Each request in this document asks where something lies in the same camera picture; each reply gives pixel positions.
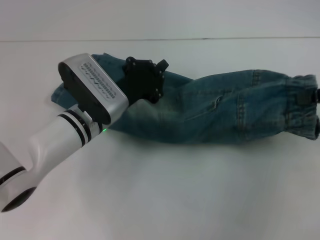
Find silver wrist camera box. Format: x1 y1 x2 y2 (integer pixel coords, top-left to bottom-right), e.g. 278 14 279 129
57 52 130 126

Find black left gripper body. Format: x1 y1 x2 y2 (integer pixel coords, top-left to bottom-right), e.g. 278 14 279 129
116 56 166 106

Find blue denim shorts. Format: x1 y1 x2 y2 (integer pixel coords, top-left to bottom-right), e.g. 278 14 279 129
51 52 320 146

